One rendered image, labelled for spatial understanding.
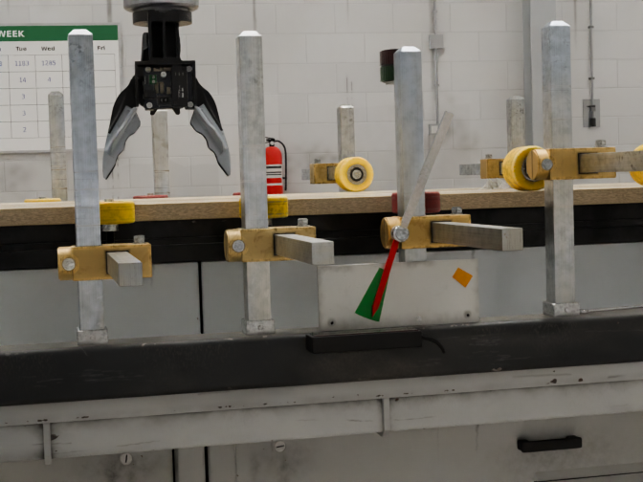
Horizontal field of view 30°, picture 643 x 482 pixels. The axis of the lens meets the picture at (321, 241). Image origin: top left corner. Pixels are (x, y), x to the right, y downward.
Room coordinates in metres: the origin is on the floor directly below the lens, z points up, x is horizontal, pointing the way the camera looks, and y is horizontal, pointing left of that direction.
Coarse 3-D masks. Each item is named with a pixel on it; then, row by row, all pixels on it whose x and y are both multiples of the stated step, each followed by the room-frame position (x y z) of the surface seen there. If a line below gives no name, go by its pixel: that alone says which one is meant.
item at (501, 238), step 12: (432, 228) 1.86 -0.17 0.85; (444, 228) 1.81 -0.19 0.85; (456, 228) 1.75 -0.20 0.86; (468, 228) 1.71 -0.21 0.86; (480, 228) 1.66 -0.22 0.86; (492, 228) 1.62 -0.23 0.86; (504, 228) 1.60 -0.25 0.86; (516, 228) 1.59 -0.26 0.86; (432, 240) 1.86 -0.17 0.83; (444, 240) 1.81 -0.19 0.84; (456, 240) 1.76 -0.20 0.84; (468, 240) 1.71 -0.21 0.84; (480, 240) 1.66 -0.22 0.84; (492, 240) 1.62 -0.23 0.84; (504, 240) 1.58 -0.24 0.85; (516, 240) 1.59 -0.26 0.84
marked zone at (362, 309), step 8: (376, 280) 1.84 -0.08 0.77; (368, 288) 1.84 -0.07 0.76; (376, 288) 1.84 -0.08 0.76; (368, 296) 1.84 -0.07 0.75; (384, 296) 1.85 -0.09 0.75; (360, 304) 1.84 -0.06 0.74; (368, 304) 1.84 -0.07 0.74; (360, 312) 1.84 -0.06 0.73; (368, 312) 1.84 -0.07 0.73; (376, 312) 1.84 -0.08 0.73; (376, 320) 1.84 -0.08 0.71
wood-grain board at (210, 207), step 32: (352, 192) 2.63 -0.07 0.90; (384, 192) 2.48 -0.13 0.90; (448, 192) 2.22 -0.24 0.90; (480, 192) 2.11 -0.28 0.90; (512, 192) 2.11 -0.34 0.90; (576, 192) 2.14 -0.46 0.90; (608, 192) 2.15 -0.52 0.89; (640, 192) 2.17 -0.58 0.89; (0, 224) 1.91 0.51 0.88; (32, 224) 1.92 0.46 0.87
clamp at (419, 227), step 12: (396, 216) 1.88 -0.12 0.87; (420, 216) 1.86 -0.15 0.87; (432, 216) 1.87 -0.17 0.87; (444, 216) 1.87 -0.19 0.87; (456, 216) 1.88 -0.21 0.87; (468, 216) 1.88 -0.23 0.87; (384, 228) 1.88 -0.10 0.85; (408, 228) 1.86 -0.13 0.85; (420, 228) 1.86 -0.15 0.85; (384, 240) 1.88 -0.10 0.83; (408, 240) 1.86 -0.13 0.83; (420, 240) 1.86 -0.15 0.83
